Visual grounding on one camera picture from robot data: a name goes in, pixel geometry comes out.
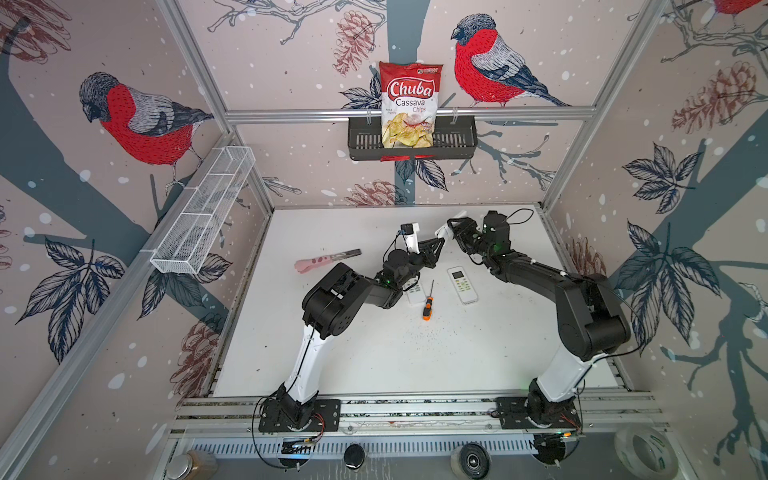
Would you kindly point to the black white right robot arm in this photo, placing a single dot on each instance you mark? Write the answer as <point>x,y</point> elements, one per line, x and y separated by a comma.
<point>590,322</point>

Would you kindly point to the white remote control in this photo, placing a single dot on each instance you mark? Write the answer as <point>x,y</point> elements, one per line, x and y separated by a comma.
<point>415,295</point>
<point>463,286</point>
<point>445,231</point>

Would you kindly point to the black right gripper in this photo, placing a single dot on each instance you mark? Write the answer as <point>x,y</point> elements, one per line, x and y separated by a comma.
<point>462,231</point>

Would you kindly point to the pink handled knife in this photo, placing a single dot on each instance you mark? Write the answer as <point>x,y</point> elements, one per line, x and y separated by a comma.
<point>305,265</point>

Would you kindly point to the orange black screwdriver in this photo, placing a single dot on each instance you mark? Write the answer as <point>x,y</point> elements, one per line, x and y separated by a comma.
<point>428,307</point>

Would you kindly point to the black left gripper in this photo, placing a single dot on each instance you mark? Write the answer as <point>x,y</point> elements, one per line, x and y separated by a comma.
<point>425,245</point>

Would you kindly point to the white wire mesh basket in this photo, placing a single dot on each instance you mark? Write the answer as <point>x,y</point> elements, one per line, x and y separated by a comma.
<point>191,237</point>

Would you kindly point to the Chuba cassava chips bag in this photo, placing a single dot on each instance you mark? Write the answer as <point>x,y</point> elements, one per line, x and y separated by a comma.
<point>409,104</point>

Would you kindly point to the clear tape roll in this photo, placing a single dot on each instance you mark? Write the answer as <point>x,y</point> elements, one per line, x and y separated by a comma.
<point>646,453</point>

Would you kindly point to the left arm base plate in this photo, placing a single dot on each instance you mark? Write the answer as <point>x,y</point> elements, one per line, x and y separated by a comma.
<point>318,416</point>

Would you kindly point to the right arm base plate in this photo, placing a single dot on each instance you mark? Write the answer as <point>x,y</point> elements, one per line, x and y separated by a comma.
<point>510,414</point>

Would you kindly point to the black wall basket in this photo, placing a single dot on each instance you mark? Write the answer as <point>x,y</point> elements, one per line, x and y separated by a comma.
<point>453,140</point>

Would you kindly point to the metal lidded jar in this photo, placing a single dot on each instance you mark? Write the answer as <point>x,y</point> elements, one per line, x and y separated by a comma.
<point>192,465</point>

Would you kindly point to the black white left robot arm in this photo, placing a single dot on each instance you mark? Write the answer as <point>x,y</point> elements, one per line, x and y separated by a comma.
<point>329,309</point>

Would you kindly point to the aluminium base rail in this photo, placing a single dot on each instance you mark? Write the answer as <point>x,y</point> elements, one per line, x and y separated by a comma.
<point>601,410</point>

